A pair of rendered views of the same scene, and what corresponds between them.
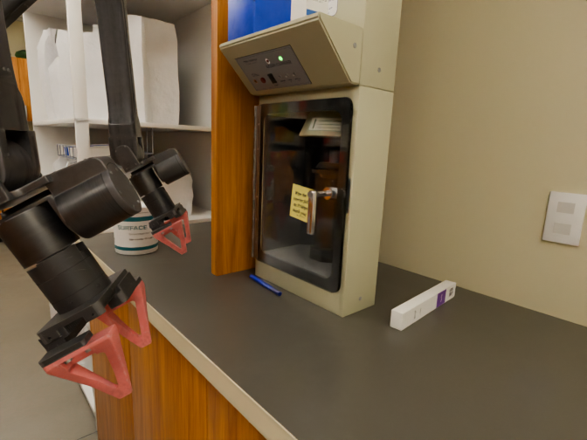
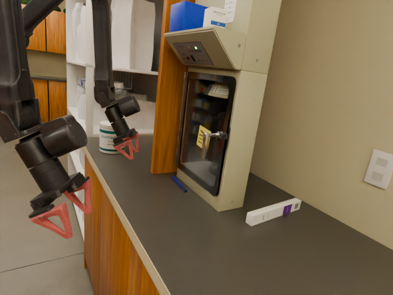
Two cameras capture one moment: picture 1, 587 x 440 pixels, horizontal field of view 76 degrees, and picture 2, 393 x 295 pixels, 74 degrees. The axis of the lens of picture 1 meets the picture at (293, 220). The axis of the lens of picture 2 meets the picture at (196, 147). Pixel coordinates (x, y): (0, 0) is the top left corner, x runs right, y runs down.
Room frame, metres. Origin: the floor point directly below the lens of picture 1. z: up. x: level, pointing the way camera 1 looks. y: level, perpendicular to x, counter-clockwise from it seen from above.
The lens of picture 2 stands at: (-0.07, -0.13, 1.38)
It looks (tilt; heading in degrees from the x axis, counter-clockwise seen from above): 16 degrees down; 9
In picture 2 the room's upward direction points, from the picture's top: 7 degrees clockwise
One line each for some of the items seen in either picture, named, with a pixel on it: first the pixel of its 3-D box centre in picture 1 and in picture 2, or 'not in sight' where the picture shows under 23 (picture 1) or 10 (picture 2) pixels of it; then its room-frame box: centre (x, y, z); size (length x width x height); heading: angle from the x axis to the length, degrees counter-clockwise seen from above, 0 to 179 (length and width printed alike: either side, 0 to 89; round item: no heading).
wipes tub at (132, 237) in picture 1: (135, 227); (112, 136); (1.16, 0.50, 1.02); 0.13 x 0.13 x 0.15
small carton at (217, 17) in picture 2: (309, 11); (214, 20); (0.76, -0.01, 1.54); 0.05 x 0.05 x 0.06; 34
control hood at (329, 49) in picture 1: (282, 62); (198, 49); (0.82, 0.04, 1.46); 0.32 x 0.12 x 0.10; 42
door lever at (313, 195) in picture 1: (318, 210); (209, 145); (0.75, -0.05, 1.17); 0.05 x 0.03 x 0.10; 131
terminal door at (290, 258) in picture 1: (294, 191); (200, 130); (0.85, 0.00, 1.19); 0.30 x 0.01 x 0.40; 41
